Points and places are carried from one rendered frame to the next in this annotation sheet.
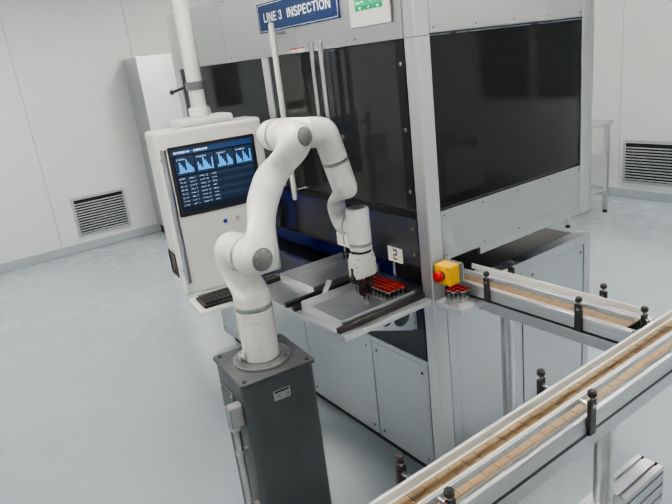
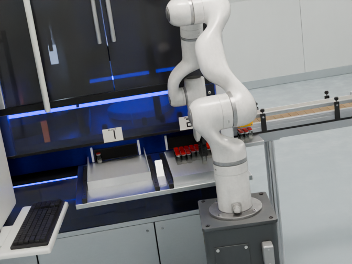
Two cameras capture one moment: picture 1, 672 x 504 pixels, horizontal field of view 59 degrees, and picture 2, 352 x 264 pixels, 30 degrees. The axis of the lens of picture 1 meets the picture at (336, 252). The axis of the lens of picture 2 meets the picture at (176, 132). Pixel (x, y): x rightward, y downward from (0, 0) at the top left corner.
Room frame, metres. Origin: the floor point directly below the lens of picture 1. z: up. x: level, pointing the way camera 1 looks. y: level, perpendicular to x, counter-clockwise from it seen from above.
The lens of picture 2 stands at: (0.87, 2.25, 1.81)
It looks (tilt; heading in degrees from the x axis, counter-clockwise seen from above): 16 degrees down; 299
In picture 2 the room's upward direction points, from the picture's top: 8 degrees counter-clockwise
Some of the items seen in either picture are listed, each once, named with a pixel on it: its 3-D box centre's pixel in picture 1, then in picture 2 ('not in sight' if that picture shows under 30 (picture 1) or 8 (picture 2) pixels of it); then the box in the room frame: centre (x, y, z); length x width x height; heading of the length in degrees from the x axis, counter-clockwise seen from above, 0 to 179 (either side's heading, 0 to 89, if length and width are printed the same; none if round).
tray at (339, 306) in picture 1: (357, 300); (199, 162); (2.07, -0.06, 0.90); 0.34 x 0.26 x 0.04; 124
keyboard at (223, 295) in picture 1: (242, 289); (39, 221); (2.54, 0.44, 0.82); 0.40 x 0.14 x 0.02; 117
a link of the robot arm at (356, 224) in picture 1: (357, 224); (194, 92); (2.06, -0.09, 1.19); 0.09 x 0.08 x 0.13; 38
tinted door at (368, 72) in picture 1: (372, 126); (154, 15); (2.25, -0.19, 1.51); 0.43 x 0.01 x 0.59; 34
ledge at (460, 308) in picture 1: (461, 301); (246, 140); (2.00, -0.43, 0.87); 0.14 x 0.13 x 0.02; 124
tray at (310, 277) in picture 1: (329, 272); (118, 167); (2.41, 0.04, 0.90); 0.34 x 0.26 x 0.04; 124
